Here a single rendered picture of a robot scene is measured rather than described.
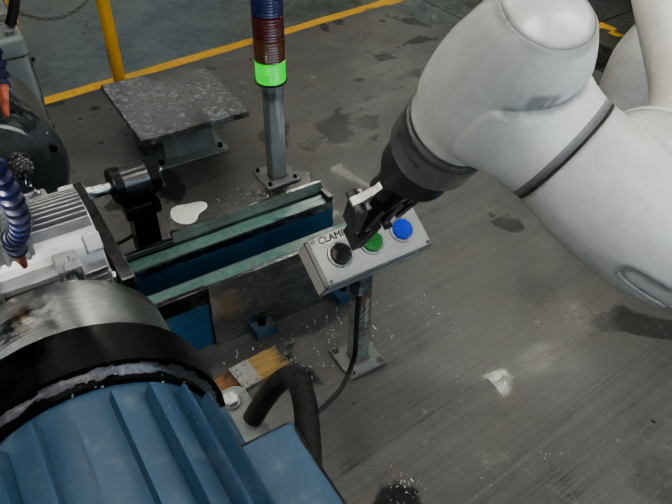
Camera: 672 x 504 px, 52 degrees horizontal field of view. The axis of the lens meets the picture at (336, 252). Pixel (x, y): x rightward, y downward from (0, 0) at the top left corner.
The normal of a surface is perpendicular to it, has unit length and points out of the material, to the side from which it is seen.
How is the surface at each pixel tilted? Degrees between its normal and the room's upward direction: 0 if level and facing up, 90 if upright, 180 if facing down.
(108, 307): 28
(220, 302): 90
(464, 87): 90
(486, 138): 102
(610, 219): 76
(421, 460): 0
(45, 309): 2
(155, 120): 0
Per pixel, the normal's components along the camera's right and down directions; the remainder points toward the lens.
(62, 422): -0.06, -0.72
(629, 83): -0.74, 0.40
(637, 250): -0.34, 0.46
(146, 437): 0.33, -0.82
